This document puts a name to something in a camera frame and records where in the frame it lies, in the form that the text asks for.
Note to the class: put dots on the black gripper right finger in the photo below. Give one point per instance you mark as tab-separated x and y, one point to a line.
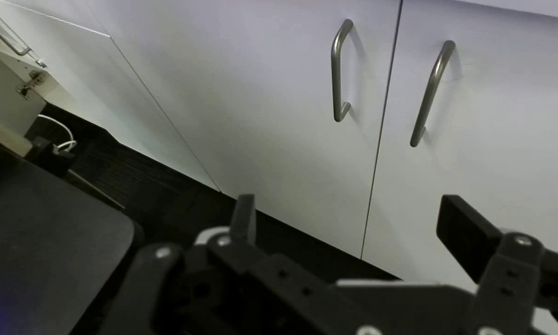
467	235

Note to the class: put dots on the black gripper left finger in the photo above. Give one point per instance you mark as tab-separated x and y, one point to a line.
244	220

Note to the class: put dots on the cabinet door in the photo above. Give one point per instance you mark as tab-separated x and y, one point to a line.
233	94
492	135

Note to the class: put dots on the metal handle door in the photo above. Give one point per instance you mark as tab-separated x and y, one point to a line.
339	105
430	92

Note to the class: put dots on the open wooden drawer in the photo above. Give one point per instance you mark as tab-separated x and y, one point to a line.
25	92

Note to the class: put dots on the black cart with clamps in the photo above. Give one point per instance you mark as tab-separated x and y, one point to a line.
58	248

